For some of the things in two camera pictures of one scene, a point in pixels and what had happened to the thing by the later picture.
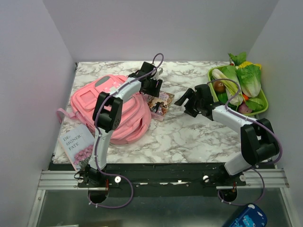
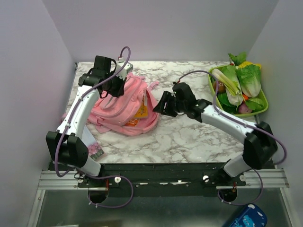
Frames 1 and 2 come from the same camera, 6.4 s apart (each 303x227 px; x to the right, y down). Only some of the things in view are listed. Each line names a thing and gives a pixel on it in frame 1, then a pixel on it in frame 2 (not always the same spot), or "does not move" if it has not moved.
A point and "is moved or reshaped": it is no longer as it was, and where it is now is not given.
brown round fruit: x=219 y=87 does not move
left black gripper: x=155 y=91 -> x=120 y=90
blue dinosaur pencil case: x=252 y=216 does not move
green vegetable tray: x=215 y=96 does not move
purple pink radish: x=244 y=109 does not move
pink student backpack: x=137 y=112 is moved or reshaped
